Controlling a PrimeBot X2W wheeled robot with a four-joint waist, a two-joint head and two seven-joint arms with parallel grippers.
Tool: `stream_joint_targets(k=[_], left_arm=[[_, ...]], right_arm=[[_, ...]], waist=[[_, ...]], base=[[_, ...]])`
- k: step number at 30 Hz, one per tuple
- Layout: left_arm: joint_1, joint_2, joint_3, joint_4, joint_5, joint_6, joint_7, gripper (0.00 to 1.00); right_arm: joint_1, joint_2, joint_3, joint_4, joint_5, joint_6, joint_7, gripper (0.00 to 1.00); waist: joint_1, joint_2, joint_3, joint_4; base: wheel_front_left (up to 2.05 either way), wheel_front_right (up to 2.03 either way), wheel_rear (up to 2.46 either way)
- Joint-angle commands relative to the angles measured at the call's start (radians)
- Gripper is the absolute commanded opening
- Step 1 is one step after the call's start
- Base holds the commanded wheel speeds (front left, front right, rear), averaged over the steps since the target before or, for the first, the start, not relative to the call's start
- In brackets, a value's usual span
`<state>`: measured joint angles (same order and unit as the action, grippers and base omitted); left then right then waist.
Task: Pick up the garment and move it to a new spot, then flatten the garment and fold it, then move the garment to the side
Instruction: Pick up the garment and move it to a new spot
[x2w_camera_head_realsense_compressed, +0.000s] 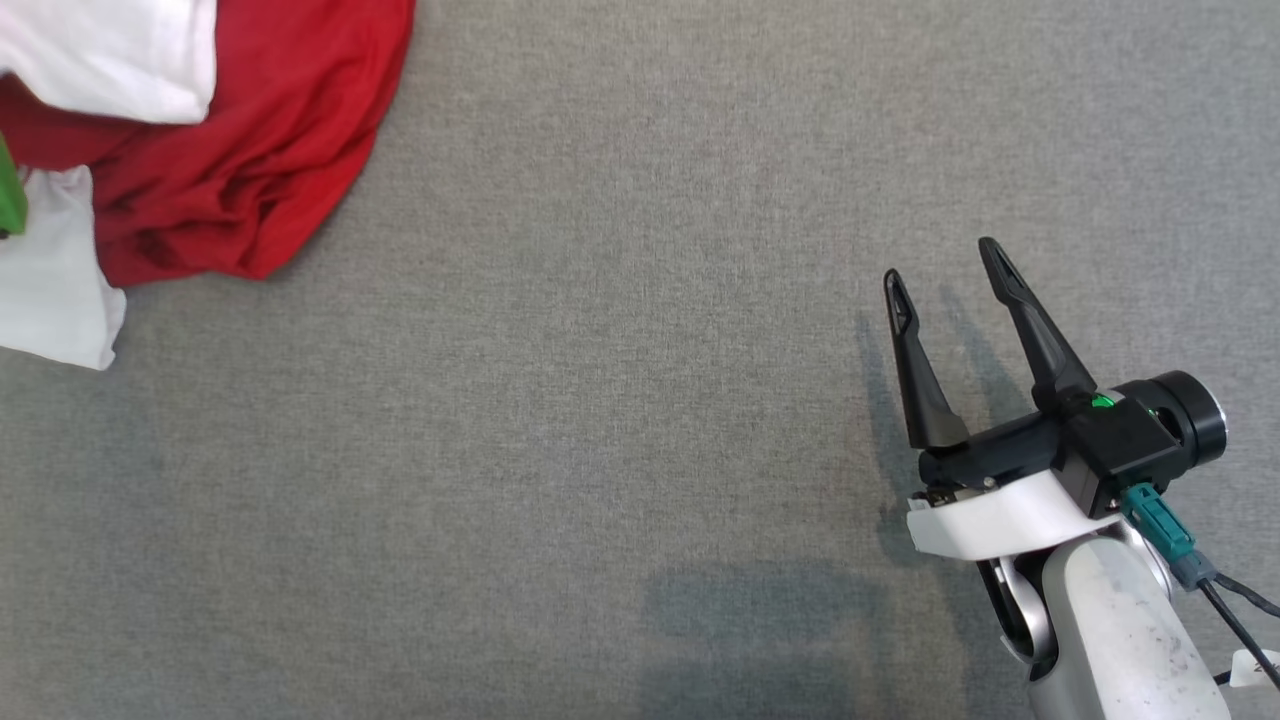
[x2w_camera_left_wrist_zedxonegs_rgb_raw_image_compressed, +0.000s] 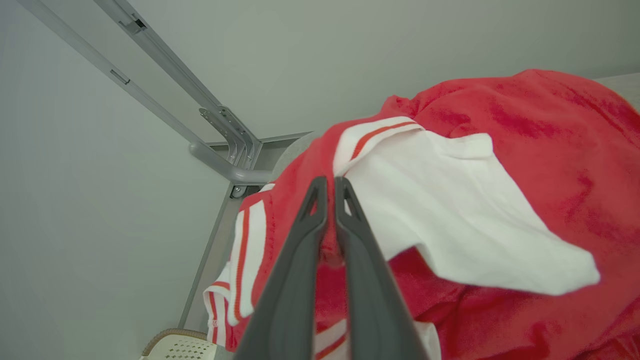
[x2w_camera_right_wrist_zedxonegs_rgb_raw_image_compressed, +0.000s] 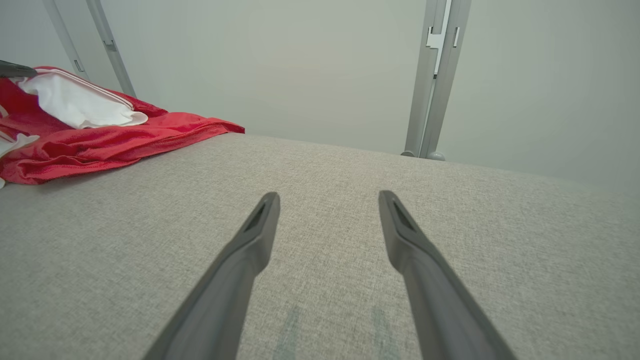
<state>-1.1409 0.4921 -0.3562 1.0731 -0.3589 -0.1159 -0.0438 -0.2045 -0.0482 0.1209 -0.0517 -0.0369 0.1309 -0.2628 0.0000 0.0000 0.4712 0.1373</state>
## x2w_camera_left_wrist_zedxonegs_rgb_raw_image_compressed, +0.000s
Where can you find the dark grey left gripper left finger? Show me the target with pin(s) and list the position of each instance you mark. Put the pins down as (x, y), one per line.
(292, 290)

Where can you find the grey metal frame post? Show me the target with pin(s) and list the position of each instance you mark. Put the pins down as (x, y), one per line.
(212, 250)

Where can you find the red basketball jersey white sleeves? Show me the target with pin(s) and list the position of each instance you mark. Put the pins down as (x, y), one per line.
(550, 165)

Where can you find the cream perforated laundry basket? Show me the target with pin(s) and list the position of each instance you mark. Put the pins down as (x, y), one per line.
(180, 347)

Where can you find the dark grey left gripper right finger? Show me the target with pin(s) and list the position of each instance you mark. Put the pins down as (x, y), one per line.
(372, 295)

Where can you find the grey aluminium frame rail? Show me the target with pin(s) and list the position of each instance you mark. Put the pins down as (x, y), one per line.
(165, 52)
(100, 62)

